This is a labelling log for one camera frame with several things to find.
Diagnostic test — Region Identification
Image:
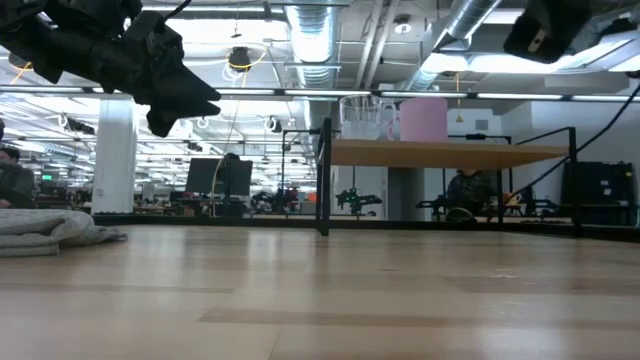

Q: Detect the black cable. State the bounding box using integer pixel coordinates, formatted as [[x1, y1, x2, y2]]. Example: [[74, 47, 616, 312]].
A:
[[502, 82, 640, 204]]

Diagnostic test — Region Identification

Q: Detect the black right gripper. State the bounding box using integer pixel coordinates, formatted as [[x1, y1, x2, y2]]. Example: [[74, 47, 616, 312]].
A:
[[502, 0, 594, 65]]

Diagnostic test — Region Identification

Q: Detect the translucent frosted mug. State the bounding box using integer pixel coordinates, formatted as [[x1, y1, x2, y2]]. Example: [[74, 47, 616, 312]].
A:
[[338, 94, 399, 141]]

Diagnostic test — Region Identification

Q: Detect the silver ventilation duct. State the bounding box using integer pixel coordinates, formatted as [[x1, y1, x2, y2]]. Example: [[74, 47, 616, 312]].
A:
[[404, 0, 501, 91], [284, 4, 344, 91]]

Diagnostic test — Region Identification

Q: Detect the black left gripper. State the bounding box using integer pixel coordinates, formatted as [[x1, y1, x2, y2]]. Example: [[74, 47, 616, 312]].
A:
[[92, 10, 221, 138]]

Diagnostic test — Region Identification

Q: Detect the black cabinet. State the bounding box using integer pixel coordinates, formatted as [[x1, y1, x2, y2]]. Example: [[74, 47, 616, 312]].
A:
[[562, 160, 639, 227]]

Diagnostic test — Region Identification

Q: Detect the white pillar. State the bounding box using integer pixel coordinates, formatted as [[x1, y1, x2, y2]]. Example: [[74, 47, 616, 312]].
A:
[[90, 99, 139, 215]]

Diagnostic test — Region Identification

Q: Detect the black ceiling device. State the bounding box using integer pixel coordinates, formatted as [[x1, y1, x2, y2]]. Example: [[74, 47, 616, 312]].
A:
[[227, 45, 254, 72]]

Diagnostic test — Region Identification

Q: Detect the grey folded cloth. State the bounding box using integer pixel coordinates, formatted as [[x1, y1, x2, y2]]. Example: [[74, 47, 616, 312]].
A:
[[0, 208, 129, 259]]

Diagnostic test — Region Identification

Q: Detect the black monitor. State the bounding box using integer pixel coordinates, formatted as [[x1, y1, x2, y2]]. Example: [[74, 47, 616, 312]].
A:
[[184, 157, 254, 197]]

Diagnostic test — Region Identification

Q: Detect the wooden shelf with black frame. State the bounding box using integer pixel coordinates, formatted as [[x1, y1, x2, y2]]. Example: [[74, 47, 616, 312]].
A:
[[314, 117, 581, 237]]

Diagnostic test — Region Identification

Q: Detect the pink mug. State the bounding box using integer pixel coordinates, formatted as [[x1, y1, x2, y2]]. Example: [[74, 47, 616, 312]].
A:
[[387, 97, 449, 143]]

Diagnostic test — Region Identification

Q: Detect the person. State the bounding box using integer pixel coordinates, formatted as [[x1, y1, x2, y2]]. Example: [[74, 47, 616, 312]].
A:
[[0, 144, 37, 210], [446, 168, 497, 221]]

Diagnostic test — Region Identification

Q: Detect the black table edge rail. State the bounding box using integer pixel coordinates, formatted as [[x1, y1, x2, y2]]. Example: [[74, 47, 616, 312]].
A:
[[92, 213, 640, 244]]

